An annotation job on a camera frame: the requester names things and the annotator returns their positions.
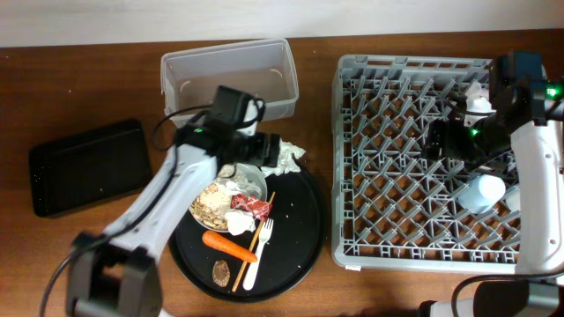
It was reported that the pink bowl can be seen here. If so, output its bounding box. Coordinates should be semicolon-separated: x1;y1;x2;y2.
464;81;494;115

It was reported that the clear plastic wrap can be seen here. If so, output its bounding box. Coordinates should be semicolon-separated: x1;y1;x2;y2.
216;170;263;197

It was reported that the red snack wrapper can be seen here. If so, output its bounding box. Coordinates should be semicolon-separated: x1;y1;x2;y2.
230;194;272;221

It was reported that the small white tissue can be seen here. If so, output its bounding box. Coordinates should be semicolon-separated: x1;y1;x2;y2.
225;210;256;236

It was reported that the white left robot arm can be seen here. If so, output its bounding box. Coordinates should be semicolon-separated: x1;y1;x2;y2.
65;86;279;316

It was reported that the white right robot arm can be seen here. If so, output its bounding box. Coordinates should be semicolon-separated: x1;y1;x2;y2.
418;51;563;316

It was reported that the clear plastic waste bin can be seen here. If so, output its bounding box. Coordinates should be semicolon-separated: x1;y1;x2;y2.
160;39;299;128

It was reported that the grey dishwasher rack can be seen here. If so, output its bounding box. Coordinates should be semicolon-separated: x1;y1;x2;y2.
331;55;521;274

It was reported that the grey bowl with food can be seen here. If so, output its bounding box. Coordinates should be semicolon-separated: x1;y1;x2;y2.
189;164;268;232

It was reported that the orange carrot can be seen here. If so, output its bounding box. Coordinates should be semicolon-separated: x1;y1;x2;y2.
202;231;257;263

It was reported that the white cup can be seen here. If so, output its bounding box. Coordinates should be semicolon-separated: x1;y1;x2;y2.
457;174;506;214
504;188;521;211

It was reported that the white plastic fork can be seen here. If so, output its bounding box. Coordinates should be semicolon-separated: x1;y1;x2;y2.
242;218;274;291

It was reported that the black rectangular bin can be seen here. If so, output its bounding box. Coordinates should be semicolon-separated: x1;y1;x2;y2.
28;119;152;217

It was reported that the round black tray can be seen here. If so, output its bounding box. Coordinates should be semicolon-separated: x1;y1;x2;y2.
168;162;328;303

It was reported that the brown nut shell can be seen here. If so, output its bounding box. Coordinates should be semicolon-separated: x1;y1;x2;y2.
211;260;231;288

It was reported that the wooden chopstick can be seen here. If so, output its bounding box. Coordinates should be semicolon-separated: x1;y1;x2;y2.
231;191;277;294

